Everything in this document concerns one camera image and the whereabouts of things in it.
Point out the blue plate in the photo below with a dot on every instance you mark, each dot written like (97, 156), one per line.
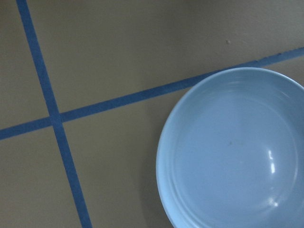
(231, 153)

